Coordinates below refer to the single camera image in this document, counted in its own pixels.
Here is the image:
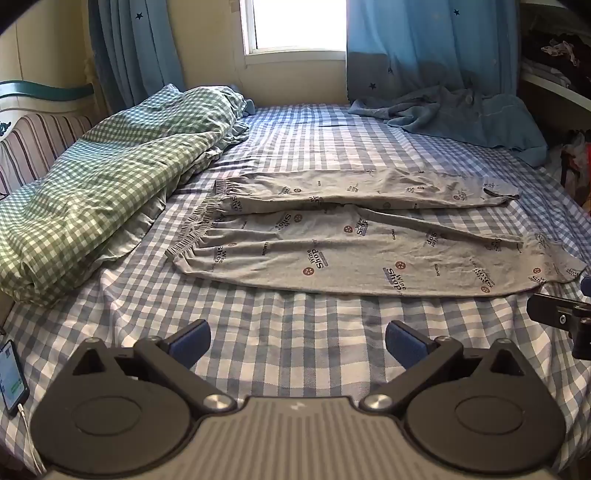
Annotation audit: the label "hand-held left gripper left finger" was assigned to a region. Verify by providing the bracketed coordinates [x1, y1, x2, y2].
[69, 318, 237, 414]

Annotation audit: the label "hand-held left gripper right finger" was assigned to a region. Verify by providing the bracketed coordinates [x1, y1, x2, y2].
[359, 319, 525, 414]

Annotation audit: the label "grey printed pants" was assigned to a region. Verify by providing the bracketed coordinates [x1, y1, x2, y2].
[165, 167, 588, 298]

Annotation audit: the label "blue checked bed sheet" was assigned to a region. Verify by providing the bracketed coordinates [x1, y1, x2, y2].
[0, 104, 591, 480]

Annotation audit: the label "colourful bags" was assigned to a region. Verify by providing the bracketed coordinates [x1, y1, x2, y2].
[560, 130, 591, 209]

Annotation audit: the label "smartphone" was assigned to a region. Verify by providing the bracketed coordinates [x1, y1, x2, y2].
[0, 340, 31, 415]

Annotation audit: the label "green checked quilt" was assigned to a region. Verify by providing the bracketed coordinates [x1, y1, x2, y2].
[0, 84, 252, 308]

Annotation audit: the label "white shelf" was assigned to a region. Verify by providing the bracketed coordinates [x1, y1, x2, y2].
[519, 69, 591, 114]

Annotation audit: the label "crumpled blue cloth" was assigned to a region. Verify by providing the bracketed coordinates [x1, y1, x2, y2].
[348, 85, 551, 168]

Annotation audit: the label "striped headboard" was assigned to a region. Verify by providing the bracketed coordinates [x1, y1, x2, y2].
[0, 80, 97, 197]

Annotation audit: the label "blue star curtain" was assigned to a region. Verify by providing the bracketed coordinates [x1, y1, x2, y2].
[346, 0, 523, 103]
[88, 0, 186, 110]

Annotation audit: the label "window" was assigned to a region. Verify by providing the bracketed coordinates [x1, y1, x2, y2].
[239, 0, 348, 57]

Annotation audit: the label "white charging cable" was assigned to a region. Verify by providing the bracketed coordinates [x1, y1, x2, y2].
[17, 405, 48, 477]

